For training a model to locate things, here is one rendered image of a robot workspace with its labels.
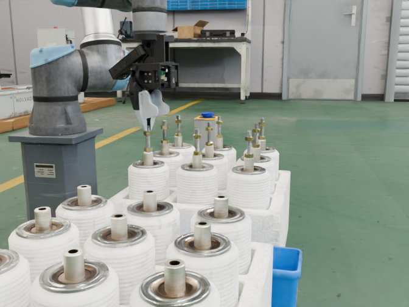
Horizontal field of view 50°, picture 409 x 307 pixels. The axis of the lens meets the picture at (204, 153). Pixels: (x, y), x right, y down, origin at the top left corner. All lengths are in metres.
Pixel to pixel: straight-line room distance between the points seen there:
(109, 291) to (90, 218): 0.25
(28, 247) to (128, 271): 0.14
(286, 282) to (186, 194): 0.30
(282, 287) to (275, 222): 0.15
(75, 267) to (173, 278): 0.11
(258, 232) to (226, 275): 0.38
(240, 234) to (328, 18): 5.42
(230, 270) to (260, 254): 0.18
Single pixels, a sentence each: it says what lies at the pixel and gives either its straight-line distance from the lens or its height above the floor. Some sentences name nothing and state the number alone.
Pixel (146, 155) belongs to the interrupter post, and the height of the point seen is 0.27.
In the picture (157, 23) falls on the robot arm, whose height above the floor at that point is 0.57.
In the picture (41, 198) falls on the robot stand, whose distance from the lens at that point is 1.25.
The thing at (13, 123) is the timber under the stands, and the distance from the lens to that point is 3.48.
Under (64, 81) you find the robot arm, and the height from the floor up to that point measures 0.44.
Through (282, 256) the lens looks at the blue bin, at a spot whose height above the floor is 0.10.
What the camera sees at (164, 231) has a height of 0.23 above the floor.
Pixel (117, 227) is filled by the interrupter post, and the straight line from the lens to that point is 0.61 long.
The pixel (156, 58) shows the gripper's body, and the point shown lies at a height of 0.49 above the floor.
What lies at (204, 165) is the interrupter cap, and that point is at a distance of 1.01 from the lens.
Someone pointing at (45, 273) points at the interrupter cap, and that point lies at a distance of 0.54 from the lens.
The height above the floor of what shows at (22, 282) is 0.23.
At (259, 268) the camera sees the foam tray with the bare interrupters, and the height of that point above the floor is 0.18.
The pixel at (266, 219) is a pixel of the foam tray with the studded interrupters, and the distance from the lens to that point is 0.92.
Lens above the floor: 0.49
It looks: 12 degrees down
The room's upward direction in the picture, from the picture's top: straight up
